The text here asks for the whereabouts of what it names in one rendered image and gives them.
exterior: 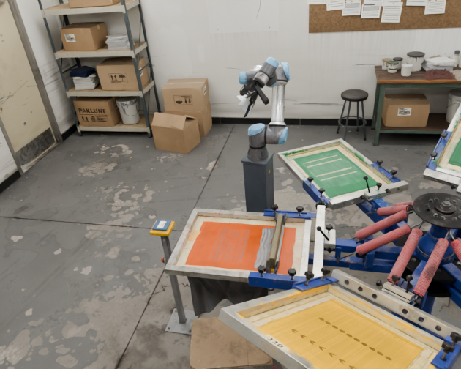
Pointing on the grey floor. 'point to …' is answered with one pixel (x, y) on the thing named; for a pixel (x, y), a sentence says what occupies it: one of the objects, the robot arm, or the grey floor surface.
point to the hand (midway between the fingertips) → (242, 113)
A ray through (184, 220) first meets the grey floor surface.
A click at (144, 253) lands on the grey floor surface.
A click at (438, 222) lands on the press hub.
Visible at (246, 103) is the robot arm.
